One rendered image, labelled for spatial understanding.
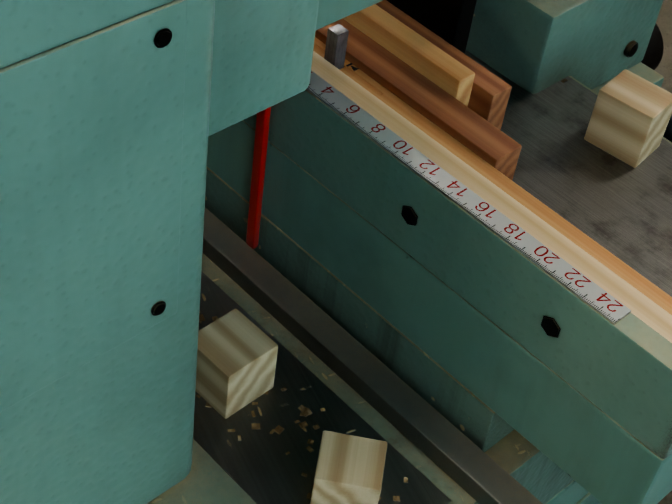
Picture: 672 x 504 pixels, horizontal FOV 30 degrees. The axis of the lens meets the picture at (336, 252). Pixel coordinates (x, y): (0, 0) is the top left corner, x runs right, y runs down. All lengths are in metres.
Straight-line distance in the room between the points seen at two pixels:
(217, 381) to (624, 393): 0.23
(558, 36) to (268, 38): 0.27
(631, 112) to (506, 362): 0.18
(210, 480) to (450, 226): 0.19
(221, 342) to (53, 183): 0.26
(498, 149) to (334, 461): 0.19
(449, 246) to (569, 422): 0.11
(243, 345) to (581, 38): 0.30
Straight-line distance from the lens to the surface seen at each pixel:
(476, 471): 0.71
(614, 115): 0.78
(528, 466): 0.75
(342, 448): 0.68
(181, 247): 0.55
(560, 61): 0.83
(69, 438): 0.60
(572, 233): 0.67
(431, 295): 0.69
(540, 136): 0.79
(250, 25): 0.57
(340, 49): 0.74
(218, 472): 0.71
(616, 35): 0.87
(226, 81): 0.58
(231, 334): 0.72
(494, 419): 0.71
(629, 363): 0.61
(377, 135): 0.68
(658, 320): 0.63
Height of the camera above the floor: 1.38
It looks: 44 degrees down
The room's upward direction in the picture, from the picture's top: 9 degrees clockwise
